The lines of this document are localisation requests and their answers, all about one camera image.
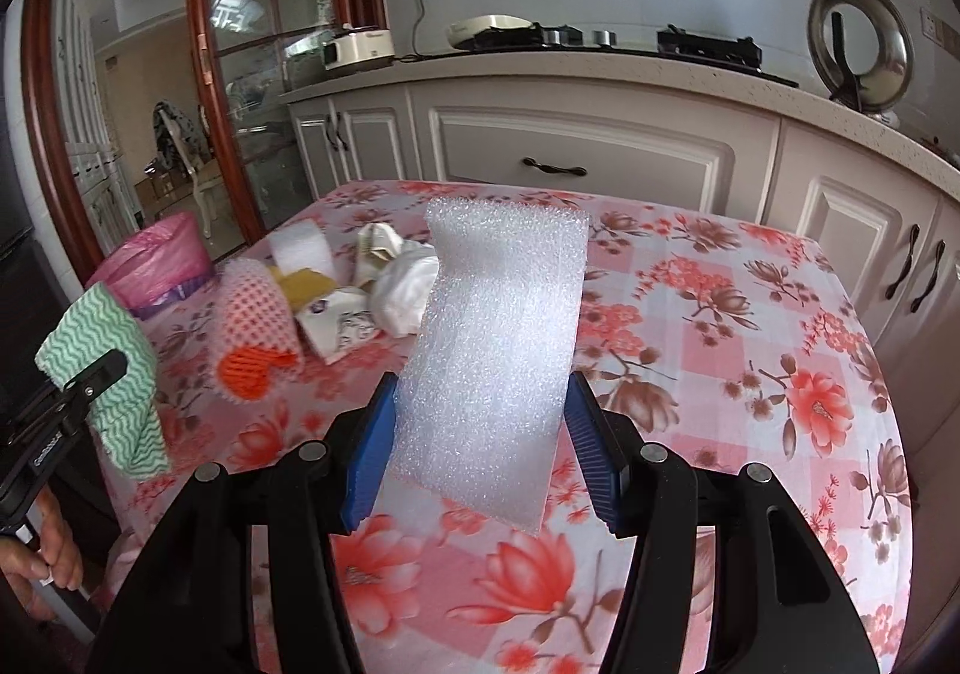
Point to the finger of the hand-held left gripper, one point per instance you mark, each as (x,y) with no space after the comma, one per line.
(101,374)

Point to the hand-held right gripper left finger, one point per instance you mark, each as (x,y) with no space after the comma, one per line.
(367,453)

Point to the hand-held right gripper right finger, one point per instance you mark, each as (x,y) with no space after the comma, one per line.
(594,464)

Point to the green wavy striped cloth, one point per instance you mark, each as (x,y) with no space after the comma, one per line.
(127,344)

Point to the purple trash bin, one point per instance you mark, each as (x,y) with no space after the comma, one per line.
(174,289)

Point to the pink lined trash bin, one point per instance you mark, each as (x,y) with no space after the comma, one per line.
(150,262)

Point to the white foam sheet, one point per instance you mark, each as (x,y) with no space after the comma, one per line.
(495,344)

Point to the red and white foam net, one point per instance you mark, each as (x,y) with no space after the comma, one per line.
(251,307)

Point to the person's left hand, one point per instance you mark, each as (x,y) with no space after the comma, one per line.
(64,554)

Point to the white printed carton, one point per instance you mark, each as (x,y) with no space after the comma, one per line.
(334,329)

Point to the orange foam net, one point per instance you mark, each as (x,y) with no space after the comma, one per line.
(255,370)

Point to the pink floral tablecloth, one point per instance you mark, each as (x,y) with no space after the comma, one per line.
(712,359)

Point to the yellow cardboard piece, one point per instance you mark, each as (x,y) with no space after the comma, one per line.
(311,286)

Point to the beige crumpled wrapper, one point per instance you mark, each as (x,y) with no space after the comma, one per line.
(375,250)

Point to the white foam roll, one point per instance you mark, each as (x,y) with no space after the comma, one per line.
(300,247)

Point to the white dining chair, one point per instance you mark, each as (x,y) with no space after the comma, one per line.
(199,172)

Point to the dark patterned garment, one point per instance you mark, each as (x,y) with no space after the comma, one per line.
(166,134)

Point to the white hallway cabinet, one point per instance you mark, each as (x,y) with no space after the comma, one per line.
(94,119)

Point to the glass sliding door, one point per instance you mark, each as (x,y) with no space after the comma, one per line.
(255,89)

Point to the white kitchen base cabinet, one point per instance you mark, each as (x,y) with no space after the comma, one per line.
(600,119)

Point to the white rice cooker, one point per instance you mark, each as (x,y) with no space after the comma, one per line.
(360,48)

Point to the black gas stove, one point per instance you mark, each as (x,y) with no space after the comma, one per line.
(705,48)

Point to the beige pan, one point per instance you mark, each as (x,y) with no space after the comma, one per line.
(487,29)

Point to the round steel pot lid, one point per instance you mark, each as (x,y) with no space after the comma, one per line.
(889,56)

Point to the red wooden door frame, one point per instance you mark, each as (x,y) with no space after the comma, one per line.
(52,142)

